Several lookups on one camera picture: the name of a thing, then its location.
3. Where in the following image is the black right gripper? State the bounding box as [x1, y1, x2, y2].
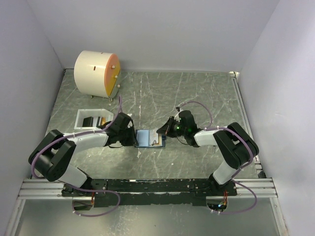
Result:
[157, 116, 187, 138]

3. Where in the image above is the gold credit card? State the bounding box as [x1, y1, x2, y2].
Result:
[158, 134, 164, 147]

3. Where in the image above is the silver VIP credit card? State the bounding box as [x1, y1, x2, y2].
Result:
[150, 129, 160, 146]

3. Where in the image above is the blue leather card holder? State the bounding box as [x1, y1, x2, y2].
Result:
[136, 129, 166, 148]

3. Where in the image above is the white plastic card tray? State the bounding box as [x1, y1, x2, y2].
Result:
[74, 109, 114, 132]

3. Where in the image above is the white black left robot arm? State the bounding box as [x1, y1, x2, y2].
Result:
[28, 112, 138, 196]

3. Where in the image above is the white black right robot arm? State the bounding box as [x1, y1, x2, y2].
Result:
[157, 110, 259, 196]

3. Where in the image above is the white round mini drawer cabinet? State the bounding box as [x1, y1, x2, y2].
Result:
[73, 51, 121, 99]

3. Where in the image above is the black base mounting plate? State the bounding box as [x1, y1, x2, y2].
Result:
[62, 178, 237, 207]

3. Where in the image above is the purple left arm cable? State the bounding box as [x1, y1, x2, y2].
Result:
[31, 95, 123, 217]

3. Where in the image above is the aluminium right side rail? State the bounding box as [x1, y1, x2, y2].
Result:
[228, 70, 290, 236]

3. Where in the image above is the aluminium extrusion rail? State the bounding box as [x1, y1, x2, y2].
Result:
[18, 178, 278, 200]

